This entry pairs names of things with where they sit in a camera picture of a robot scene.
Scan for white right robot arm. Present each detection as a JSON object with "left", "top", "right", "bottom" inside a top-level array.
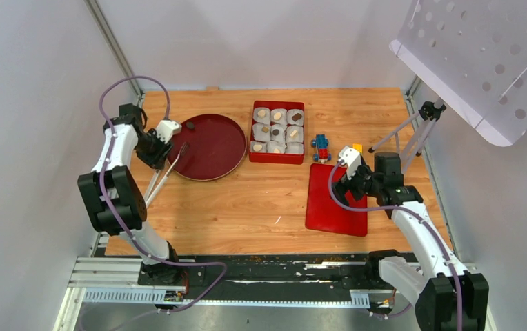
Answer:
[{"left": 328, "top": 153, "right": 489, "bottom": 330}]

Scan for grey tripod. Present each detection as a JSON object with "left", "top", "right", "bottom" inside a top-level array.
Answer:
[{"left": 368, "top": 100, "right": 447, "bottom": 168}]

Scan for red box lid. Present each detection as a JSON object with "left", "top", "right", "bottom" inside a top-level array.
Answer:
[{"left": 305, "top": 163, "right": 368, "bottom": 237}]

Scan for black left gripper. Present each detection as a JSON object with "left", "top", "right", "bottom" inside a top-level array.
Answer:
[{"left": 135, "top": 130, "right": 175, "bottom": 171}]

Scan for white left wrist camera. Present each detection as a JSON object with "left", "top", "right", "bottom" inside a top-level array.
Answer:
[{"left": 155, "top": 119, "right": 181, "bottom": 143}]

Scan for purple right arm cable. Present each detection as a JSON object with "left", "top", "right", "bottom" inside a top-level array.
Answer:
[{"left": 327, "top": 159, "right": 464, "bottom": 331}]

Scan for round dark red tray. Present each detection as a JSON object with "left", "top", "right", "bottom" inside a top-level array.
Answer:
[{"left": 168, "top": 114, "right": 247, "bottom": 181}]

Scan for perforated white light panel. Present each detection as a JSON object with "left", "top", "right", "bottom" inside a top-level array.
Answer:
[{"left": 390, "top": 1, "right": 527, "bottom": 147}]

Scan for blue red toy car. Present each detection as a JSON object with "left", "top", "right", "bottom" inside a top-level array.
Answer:
[{"left": 311, "top": 134, "right": 332, "bottom": 163}]

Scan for wooden metal food tongs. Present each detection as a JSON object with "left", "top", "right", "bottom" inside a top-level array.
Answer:
[{"left": 144, "top": 142, "right": 188, "bottom": 207}]

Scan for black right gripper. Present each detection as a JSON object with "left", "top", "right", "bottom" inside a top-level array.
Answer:
[{"left": 329, "top": 159, "right": 381, "bottom": 210}]

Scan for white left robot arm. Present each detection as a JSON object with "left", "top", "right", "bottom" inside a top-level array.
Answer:
[{"left": 77, "top": 103, "right": 183, "bottom": 285}]

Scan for red rectangular chocolate box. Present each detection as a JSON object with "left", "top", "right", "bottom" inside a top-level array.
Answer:
[{"left": 248, "top": 101, "right": 306, "bottom": 165}]

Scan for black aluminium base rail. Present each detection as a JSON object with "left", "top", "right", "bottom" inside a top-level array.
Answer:
[{"left": 68, "top": 253, "right": 404, "bottom": 308}]

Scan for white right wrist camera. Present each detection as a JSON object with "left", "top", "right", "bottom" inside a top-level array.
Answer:
[{"left": 338, "top": 146, "right": 361, "bottom": 179}]

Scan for brown square chocolate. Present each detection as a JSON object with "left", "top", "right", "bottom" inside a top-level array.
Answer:
[{"left": 292, "top": 113, "right": 303, "bottom": 122}]

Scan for yellow green toy block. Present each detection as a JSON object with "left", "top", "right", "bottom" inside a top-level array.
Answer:
[{"left": 352, "top": 143, "right": 363, "bottom": 153}]

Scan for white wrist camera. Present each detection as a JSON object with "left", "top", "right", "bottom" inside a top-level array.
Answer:
[
  {"left": 338, "top": 146, "right": 361, "bottom": 179},
  {"left": 155, "top": 119, "right": 181, "bottom": 143}
]

